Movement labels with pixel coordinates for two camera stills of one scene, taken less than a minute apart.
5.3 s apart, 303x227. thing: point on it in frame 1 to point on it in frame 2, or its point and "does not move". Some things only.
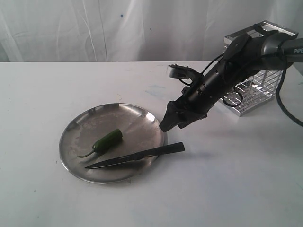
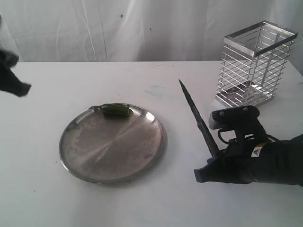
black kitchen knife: (173, 147) to (203, 132)
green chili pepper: (106, 143) to (114, 109)
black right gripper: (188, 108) to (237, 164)
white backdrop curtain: (132, 30) does not move
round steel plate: (141, 133) does not move
